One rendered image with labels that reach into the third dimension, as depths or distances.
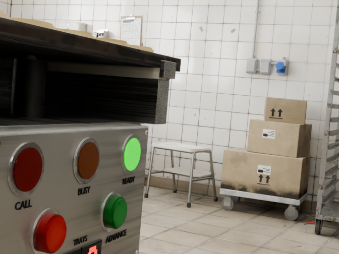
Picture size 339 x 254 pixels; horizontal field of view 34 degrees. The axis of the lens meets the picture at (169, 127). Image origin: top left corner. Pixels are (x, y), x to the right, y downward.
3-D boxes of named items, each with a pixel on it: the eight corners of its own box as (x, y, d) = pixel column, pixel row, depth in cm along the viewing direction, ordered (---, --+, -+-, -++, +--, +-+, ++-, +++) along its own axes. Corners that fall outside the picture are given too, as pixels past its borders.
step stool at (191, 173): (218, 201, 470) (223, 147, 467) (189, 207, 433) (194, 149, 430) (174, 192, 495) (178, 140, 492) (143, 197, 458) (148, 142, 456)
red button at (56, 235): (25, 254, 42) (28, 214, 42) (50, 245, 45) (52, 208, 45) (43, 258, 42) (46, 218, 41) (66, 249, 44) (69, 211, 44)
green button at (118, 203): (96, 229, 51) (98, 196, 51) (112, 223, 54) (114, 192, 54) (111, 232, 51) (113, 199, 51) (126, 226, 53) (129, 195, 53)
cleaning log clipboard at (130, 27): (142, 58, 518) (146, 14, 516) (141, 58, 516) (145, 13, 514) (117, 56, 530) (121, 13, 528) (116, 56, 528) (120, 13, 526)
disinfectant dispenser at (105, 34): (107, 61, 536) (109, 29, 534) (95, 59, 519) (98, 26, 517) (98, 60, 540) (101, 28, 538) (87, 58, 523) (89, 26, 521)
